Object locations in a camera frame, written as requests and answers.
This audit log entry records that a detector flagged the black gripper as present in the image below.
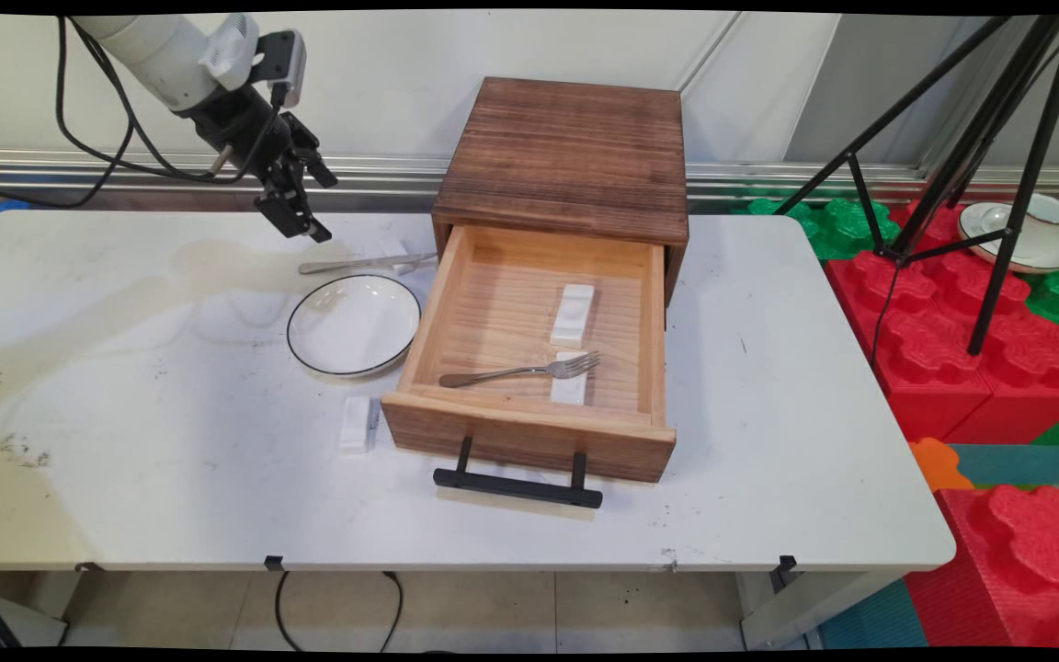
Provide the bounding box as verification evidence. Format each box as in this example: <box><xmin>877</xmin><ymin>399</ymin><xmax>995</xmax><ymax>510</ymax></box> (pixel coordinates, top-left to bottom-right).
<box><xmin>182</xmin><ymin>85</ymin><xmax>339</xmax><ymax>245</ymax></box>

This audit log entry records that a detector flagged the silver metal knife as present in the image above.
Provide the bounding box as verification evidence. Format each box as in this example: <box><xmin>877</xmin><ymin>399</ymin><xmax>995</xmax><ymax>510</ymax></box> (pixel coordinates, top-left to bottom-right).
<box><xmin>298</xmin><ymin>253</ymin><xmax>438</xmax><ymax>276</ymax></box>

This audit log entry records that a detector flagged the white ceramic cutlery rest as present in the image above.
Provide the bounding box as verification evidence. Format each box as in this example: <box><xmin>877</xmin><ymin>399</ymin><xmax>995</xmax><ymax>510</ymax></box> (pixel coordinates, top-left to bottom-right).
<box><xmin>550</xmin><ymin>351</ymin><xmax>590</xmax><ymax>406</ymax></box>
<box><xmin>550</xmin><ymin>283</ymin><xmax>597</xmax><ymax>349</ymax></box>
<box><xmin>379</xmin><ymin>237</ymin><xmax>416</xmax><ymax>275</ymax></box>
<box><xmin>339</xmin><ymin>395</ymin><xmax>381</xmax><ymax>454</ymax></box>

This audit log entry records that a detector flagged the white plate with black rim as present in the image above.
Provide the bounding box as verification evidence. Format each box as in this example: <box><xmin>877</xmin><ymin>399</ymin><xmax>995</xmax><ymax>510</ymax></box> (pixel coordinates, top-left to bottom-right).
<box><xmin>287</xmin><ymin>274</ymin><xmax>422</xmax><ymax>378</ymax></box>

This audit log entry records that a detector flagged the light wooden drawer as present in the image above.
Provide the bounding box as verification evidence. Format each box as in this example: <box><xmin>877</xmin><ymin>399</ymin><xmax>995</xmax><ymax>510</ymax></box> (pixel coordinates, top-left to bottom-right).
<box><xmin>381</xmin><ymin>224</ymin><xmax>678</xmax><ymax>484</ymax></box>

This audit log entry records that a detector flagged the dark brown wooden cabinet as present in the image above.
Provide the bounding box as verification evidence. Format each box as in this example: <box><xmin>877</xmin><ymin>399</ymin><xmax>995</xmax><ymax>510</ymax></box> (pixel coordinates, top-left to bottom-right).
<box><xmin>431</xmin><ymin>77</ymin><xmax>689</xmax><ymax>309</ymax></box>

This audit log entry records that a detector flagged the silver metal fork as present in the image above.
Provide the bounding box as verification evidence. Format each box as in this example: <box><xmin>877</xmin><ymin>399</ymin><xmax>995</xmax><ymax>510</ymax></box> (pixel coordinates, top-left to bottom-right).
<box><xmin>438</xmin><ymin>350</ymin><xmax>602</xmax><ymax>389</ymax></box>

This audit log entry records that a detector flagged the red foam building block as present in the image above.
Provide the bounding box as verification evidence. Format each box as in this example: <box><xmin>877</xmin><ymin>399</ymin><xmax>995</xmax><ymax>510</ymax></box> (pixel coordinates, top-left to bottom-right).
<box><xmin>905</xmin><ymin>485</ymin><xmax>1059</xmax><ymax>649</ymax></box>
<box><xmin>888</xmin><ymin>198</ymin><xmax>964</xmax><ymax>251</ymax></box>
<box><xmin>826</xmin><ymin>248</ymin><xmax>995</xmax><ymax>444</ymax></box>
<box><xmin>943</xmin><ymin>285</ymin><xmax>1059</xmax><ymax>447</ymax></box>

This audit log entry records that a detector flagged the white table leg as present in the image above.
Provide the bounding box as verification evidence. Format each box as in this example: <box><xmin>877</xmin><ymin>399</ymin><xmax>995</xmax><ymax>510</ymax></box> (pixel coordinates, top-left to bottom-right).
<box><xmin>736</xmin><ymin>570</ymin><xmax>903</xmax><ymax>650</ymax></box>

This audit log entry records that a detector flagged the orange foam piece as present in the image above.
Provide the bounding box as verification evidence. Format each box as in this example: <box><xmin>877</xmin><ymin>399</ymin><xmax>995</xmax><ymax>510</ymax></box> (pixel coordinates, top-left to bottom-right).
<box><xmin>908</xmin><ymin>438</ymin><xmax>974</xmax><ymax>493</ymax></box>

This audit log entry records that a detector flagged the black tripod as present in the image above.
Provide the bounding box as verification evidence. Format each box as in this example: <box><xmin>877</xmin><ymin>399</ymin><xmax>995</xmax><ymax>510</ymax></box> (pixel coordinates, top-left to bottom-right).
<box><xmin>773</xmin><ymin>14</ymin><xmax>1059</xmax><ymax>358</ymax></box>

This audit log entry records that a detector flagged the blue foam floor mat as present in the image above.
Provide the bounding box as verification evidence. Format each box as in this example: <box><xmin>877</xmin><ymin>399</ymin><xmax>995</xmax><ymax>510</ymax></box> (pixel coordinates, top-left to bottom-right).
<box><xmin>819</xmin><ymin>579</ymin><xmax>930</xmax><ymax>650</ymax></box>

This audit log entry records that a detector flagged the white cup and saucer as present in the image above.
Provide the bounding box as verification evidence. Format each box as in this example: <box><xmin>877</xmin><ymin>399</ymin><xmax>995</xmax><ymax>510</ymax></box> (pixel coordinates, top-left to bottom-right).
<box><xmin>957</xmin><ymin>200</ymin><xmax>1059</xmax><ymax>275</ymax></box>

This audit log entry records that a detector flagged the white cup with dark rim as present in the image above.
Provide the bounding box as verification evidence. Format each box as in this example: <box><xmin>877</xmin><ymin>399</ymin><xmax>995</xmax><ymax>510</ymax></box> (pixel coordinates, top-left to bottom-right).
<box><xmin>978</xmin><ymin>192</ymin><xmax>1059</xmax><ymax>242</ymax></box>

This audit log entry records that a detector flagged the teal foam floor mat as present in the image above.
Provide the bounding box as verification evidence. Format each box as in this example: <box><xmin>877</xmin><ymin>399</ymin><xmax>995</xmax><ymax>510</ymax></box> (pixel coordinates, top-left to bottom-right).
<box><xmin>952</xmin><ymin>444</ymin><xmax>1059</xmax><ymax>488</ymax></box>

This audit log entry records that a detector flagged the metal wall rail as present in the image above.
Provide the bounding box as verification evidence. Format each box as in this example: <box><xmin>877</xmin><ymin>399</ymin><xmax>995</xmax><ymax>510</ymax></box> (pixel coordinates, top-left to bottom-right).
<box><xmin>0</xmin><ymin>149</ymin><xmax>1059</xmax><ymax>214</ymax></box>

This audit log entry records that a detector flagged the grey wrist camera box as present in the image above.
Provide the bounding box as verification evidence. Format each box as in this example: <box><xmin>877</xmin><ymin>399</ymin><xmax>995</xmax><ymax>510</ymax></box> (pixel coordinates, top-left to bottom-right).
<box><xmin>254</xmin><ymin>30</ymin><xmax>307</xmax><ymax>109</ymax></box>

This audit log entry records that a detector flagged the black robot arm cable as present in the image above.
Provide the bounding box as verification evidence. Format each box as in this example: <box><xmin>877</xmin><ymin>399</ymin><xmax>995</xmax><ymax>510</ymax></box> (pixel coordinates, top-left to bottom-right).
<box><xmin>0</xmin><ymin>14</ymin><xmax>137</xmax><ymax>211</ymax></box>
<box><xmin>53</xmin><ymin>14</ymin><xmax>287</xmax><ymax>185</ymax></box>

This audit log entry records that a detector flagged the black metal drawer handle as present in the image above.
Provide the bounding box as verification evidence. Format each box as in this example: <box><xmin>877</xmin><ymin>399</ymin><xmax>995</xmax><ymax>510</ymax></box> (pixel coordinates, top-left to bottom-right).
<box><xmin>433</xmin><ymin>436</ymin><xmax>604</xmax><ymax>509</ymax></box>

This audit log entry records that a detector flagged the black cable under table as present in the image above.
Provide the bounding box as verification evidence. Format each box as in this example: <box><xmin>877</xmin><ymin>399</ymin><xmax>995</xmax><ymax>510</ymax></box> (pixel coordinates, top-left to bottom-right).
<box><xmin>274</xmin><ymin>570</ymin><xmax>404</xmax><ymax>652</ymax></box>

